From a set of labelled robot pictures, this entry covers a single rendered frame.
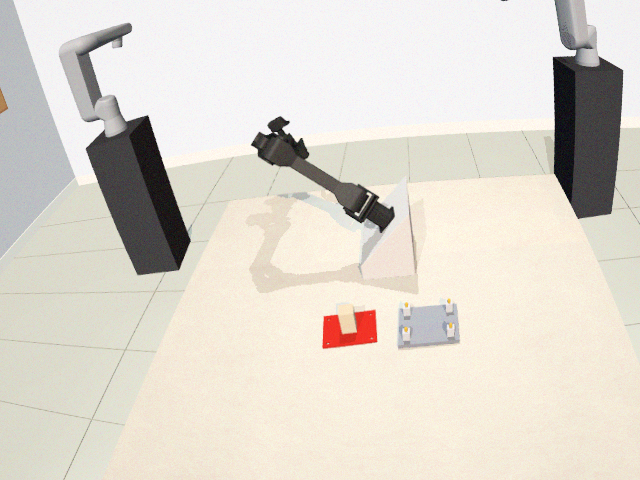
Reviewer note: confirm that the red board with square handle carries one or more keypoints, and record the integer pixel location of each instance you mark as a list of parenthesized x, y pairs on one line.
[(349, 328)]

